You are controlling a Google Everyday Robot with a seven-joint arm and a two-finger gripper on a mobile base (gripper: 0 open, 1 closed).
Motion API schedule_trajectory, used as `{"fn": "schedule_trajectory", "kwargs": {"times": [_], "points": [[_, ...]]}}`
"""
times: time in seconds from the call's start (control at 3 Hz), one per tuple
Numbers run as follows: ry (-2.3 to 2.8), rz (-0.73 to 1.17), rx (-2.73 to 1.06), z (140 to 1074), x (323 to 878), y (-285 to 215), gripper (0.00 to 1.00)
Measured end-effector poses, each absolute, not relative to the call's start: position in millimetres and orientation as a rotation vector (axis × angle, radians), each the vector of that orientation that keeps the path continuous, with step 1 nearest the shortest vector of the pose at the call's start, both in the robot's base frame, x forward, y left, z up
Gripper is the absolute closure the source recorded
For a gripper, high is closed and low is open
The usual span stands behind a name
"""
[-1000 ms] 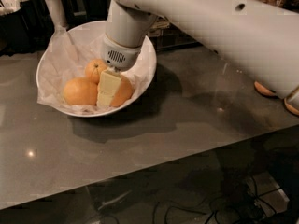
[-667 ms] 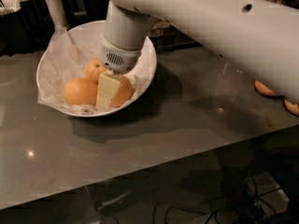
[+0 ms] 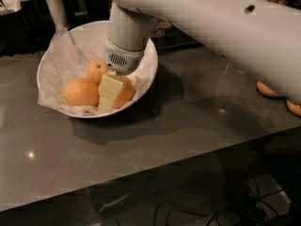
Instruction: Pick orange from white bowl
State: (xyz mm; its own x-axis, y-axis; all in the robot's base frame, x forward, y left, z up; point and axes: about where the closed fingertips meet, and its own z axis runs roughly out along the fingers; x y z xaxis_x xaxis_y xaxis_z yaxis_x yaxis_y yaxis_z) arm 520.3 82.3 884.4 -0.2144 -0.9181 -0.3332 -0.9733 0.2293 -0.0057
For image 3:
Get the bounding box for black floor cables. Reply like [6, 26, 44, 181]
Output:
[84, 176, 293, 226]

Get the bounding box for white cup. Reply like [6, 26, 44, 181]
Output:
[45, 0, 69, 29]

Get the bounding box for black container white packets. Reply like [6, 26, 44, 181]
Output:
[0, 0, 34, 53]

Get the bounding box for white bowl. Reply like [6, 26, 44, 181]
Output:
[36, 20, 159, 119]

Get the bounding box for white paper liner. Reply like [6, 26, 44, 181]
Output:
[37, 25, 151, 117]

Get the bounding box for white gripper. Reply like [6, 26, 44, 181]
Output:
[99, 37, 146, 111]

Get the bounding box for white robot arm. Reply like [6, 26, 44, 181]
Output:
[103, 0, 301, 105]

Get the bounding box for black container with stirrers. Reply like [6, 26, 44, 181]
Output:
[84, 0, 109, 21]

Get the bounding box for back orange with stem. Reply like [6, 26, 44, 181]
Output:
[86, 58, 109, 84]

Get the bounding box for black wire rack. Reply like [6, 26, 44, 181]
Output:
[150, 20, 200, 51]

